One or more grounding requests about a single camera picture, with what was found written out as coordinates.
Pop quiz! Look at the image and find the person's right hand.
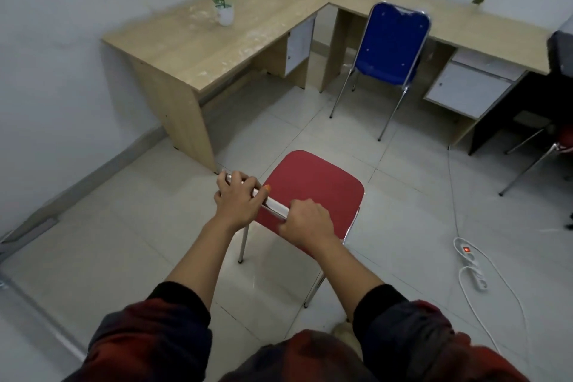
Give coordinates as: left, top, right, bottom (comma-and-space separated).
278, 199, 339, 257

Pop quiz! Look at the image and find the person's left hand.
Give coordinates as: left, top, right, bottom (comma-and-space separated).
214, 171, 273, 233

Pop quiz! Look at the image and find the red chair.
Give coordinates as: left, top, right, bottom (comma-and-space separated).
498, 124, 573, 197
223, 149, 366, 309

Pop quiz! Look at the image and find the blue chair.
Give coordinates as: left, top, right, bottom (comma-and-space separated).
329, 1, 432, 142

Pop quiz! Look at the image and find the person's left forearm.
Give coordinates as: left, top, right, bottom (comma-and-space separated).
62, 218, 245, 382

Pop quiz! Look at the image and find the person's right forearm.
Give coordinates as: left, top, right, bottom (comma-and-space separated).
315, 238, 534, 382

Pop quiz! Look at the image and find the person's right leg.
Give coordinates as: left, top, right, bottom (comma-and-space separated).
331, 321, 364, 361

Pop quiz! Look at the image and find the person's plaid shirt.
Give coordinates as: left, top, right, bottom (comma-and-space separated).
219, 328, 381, 382

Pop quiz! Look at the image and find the wooden table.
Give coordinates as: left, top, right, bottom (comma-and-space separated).
320, 0, 552, 147
101, 0, 332, 174

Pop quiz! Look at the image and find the black table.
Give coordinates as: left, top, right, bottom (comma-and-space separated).
467, 14, 573, 156

